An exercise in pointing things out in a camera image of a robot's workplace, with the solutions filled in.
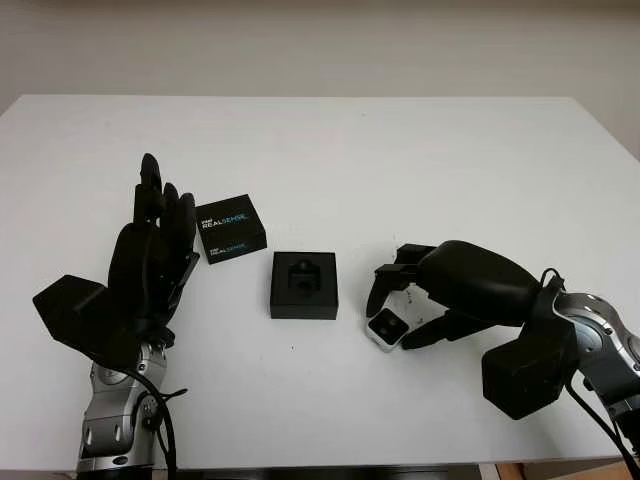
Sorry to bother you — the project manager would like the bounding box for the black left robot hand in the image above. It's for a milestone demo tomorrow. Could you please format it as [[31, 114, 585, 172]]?
[[107, 153, 201, 346]]

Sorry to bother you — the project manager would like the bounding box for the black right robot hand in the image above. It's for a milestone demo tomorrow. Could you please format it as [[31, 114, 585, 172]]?
[[364, 239, 544, 351]]

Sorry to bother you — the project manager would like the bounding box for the small silver cube camera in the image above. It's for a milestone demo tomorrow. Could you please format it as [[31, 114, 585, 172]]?
[[364, 308, 409, 354]]

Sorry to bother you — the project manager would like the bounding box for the black box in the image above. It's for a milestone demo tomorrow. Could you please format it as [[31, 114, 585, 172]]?
[[268, 251, 339, 321]]

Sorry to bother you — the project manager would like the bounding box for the black RealSense box lid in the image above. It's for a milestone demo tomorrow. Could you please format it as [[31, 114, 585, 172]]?
[[194, 193, 269, 268]]

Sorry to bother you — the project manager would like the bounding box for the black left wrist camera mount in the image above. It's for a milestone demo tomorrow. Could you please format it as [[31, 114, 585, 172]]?
[[32, 273, 146, 366]]

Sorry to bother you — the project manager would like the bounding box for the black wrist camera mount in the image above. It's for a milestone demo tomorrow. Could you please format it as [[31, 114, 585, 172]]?
[[481, 319, 581, 421], [32, 273, 146, 366]]

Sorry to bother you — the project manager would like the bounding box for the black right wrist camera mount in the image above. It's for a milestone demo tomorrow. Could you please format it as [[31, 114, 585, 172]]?
[[481, 319, 581, 421]]

